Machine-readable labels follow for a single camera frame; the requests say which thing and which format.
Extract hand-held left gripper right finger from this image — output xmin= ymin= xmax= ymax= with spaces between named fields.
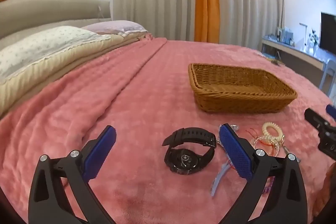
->
xmin=219 ymin=123 xmax=307 ymax=224

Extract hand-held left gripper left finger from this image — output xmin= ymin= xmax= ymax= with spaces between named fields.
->
xmin=28 ymin=125 xmax=117 ymax=224

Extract clear beaded bracelet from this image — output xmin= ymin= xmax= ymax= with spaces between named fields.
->
xmin=249 ymin=134 xmax=283 ymax=156

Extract red string bracelet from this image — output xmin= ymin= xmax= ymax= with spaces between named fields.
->
xmin=245 ymin=128 xmax=279 ymax=155

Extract light blue hair clip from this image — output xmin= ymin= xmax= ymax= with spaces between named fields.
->
xmin=210 ymin=157 xmax=234 ymax=197

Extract silver hair clip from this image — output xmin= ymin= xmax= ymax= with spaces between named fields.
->
xmin=282 ymin=146 xmax=302 ymax=163

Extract black wrist watch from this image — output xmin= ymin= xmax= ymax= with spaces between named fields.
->
xmin=162 ymin=128 xmax=217 ymax=175

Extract purple spiral hair tie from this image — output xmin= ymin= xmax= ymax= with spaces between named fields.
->
xmin=262 ymin=176 xmax=275 ymax=196

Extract brown wicker basket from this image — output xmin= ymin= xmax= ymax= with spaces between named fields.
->
xmin=188 ymin=63 xmax=298 ymax=113

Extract grey chair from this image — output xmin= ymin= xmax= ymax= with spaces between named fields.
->
xmin=319 ymin=59 xmax=336 ymax=98

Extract pink fleece blanket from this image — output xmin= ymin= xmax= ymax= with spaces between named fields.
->
xmin=0 ymin=38 xmax=336 ymax=224

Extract long grey desk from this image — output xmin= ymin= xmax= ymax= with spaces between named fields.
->
xmin=261 ymin=35 xmax=336 ymax=73

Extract small potted plant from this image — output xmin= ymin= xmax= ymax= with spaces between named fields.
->
xmin=308 ymin=28 xmax=320 ymax=53

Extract black monitor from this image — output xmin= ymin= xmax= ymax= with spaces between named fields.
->
xmin=320 ymin=12 xmax=336 ymax=53

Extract white desk lamp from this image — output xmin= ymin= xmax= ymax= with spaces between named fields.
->
xmin=299 ymin=22 xmax=310 ymax=46

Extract row of books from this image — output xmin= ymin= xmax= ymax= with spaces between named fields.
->
xmin=276 ymin=27 xmax=295 ymax=44

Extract beige quilt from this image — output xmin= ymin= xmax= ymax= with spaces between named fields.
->
xmin=0 ymin=32 xmax=153 ymax=117

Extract floral white pillow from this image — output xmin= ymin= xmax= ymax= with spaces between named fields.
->
xmin=0 ymin=26 xmax=112 ymax=84

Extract light purple pillow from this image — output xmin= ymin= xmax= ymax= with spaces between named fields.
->
xmin=81 ymin=20 xmax=148 ymax=37

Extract beige padded headboard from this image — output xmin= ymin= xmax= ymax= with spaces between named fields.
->
xmin=0 ymin=0 xmax=111 ymax=40

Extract cream spiral hair tie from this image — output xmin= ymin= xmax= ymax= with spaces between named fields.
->
xmin=262 ymin=122 xmax=285 ymax=145

